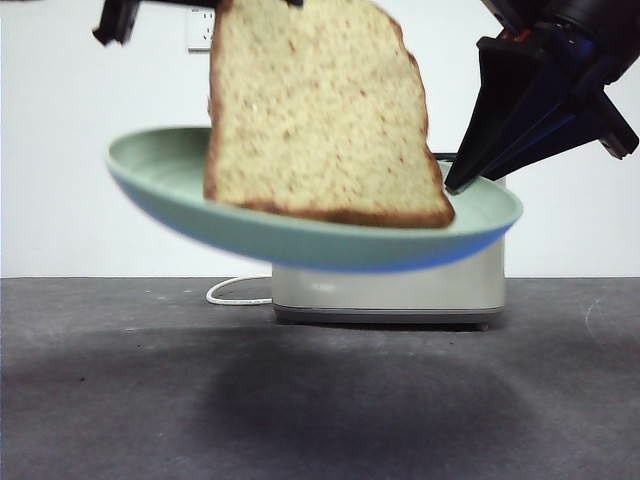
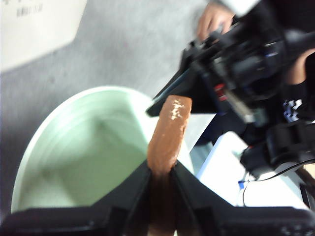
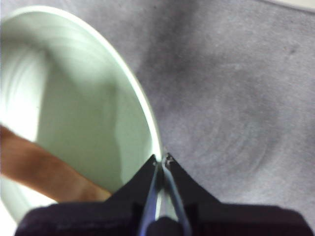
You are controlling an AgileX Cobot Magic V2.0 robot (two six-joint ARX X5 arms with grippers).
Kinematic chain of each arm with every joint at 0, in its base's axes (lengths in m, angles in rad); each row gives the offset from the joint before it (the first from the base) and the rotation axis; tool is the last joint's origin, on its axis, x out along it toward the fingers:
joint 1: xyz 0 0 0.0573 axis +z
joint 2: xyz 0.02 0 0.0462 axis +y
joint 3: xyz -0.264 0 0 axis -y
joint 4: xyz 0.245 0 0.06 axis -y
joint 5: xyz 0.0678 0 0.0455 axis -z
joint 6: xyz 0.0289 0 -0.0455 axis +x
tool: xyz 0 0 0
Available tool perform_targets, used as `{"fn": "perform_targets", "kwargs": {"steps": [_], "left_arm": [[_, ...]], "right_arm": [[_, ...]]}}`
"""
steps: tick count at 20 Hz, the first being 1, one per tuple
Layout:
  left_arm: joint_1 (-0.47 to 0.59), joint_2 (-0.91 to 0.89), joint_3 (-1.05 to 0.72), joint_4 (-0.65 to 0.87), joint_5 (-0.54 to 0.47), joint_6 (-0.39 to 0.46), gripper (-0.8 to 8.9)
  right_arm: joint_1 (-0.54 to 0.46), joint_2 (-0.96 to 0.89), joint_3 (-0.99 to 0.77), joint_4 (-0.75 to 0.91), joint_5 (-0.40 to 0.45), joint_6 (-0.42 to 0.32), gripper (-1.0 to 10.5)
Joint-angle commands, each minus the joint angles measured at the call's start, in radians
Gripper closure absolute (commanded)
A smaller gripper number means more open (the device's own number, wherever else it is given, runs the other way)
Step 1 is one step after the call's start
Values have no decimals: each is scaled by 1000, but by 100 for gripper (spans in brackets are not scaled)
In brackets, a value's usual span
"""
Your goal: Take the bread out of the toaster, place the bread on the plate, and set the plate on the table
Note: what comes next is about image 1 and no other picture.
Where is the pale green round plate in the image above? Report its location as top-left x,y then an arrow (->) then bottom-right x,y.
103,127 -> 525,274

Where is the large toasted bread slice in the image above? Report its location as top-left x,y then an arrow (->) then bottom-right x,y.
202,0 -> 456,230

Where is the beige metal toaster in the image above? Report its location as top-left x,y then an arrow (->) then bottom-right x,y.
272,152 -> 507,331

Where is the white wall socket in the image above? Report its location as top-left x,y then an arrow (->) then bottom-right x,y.
187,8 -> 217,53

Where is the white toaster power cable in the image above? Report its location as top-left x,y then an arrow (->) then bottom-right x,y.
205,276 -> 275,306

